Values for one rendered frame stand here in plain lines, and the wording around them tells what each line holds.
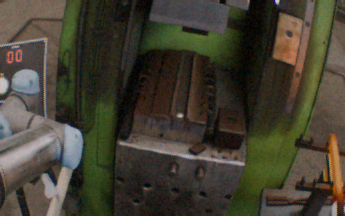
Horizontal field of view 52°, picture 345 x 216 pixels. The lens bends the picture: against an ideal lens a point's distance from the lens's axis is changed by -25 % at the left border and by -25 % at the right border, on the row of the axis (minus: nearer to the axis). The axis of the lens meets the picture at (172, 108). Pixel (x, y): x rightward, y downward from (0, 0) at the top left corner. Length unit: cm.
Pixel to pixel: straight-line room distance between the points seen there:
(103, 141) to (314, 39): 84
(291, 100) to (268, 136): 16
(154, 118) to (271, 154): 47
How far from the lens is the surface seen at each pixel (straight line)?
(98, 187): 173
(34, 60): 122
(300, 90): 142
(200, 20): 114
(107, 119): 150
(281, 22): 128
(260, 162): 157
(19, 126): 76
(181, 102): 136
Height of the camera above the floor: 171
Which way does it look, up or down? 33 degrees down
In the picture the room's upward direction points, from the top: 10 degrees clockwise
